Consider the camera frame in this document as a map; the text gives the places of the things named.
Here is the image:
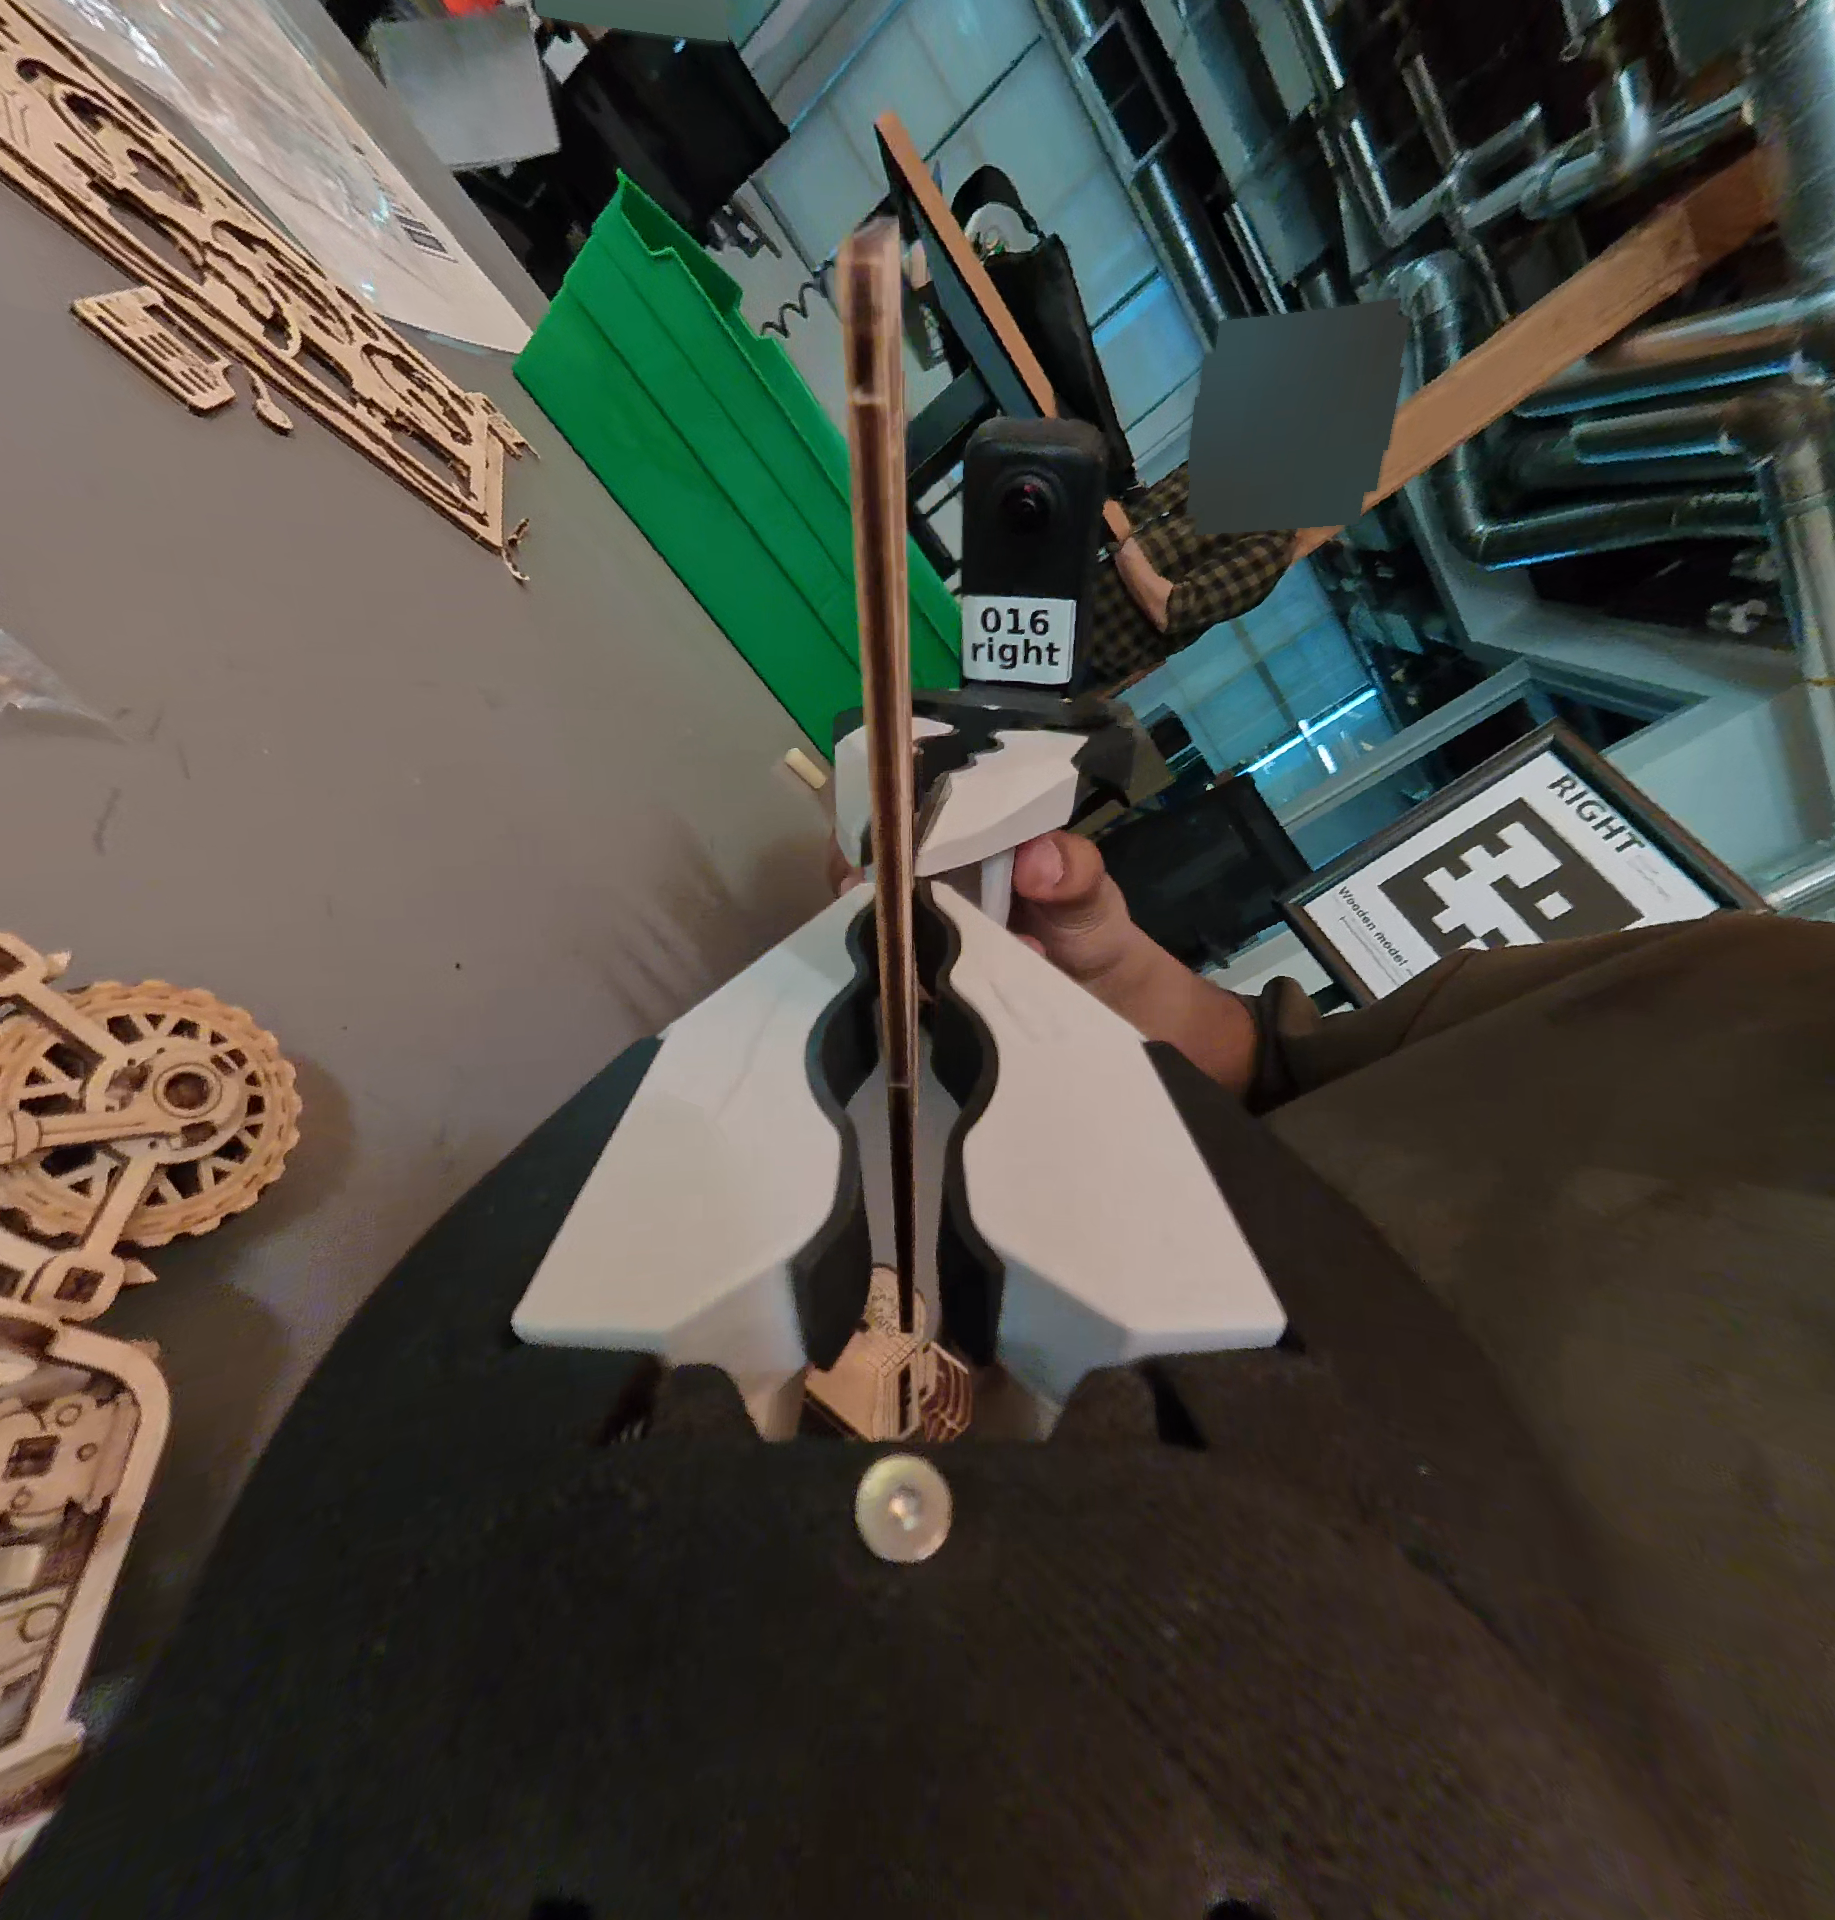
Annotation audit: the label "plastic-wrapped instruction sheet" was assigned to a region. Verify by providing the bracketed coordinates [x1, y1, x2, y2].
[138, 0, 537, 354]

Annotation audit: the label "black backpack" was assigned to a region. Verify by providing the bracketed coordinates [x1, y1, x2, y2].
[946, 165, 1138, 483]

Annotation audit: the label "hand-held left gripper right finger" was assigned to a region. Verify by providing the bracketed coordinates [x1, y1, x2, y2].
[919, 886, 1290, 1445]

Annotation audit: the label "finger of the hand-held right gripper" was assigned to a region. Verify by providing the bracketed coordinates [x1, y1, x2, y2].
[913, 712, 1088, 932]
[833, 705, 877, 876]

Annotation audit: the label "small wooden slotted piece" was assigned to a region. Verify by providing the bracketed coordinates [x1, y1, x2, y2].
[73, 283, 237, 415]

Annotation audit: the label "small wooden chair model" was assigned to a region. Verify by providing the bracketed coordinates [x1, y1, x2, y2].
[803, 1264, 984, 1445]

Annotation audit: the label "clear plastic bag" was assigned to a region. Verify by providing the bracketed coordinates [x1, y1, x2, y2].
[0, 563, 125, 746]

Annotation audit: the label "wooden beam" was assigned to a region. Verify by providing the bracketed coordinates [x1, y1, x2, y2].
[1293, 144, 1761, 557]

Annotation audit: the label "slotted wooden puzzle sheet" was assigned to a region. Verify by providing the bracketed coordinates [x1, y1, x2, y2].
[838, 221, 927, 1351]

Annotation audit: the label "grey desk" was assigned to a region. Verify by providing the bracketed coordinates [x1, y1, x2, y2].
[0, 0, 877, 1862]

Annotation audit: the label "wooden gear wheel model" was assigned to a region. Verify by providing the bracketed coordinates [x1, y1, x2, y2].
[0, 931, 306, 1320]

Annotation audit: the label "person's right hand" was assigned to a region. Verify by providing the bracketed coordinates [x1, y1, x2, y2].
[1011, 828, 1181, 1009]

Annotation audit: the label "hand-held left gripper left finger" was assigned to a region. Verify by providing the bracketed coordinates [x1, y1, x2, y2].
[509, 894, 897, 1445]

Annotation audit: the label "green plastic bin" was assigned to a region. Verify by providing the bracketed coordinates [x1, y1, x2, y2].
[511, 169, 967, 757]

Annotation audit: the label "silver ventilation ducts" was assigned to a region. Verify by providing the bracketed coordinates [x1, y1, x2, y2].
[1037, 0, 1835, 932]

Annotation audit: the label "large emptied wooden puzzle sheet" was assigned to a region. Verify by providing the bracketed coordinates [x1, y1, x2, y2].
[0, 0, 542, 583]

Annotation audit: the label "wooden-top standing table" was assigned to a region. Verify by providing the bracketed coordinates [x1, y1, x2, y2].
[873, 111, 1138, 574]

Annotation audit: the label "framed black-white marker sign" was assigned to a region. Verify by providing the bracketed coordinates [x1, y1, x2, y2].
[1278, 720, 1776, 1010]

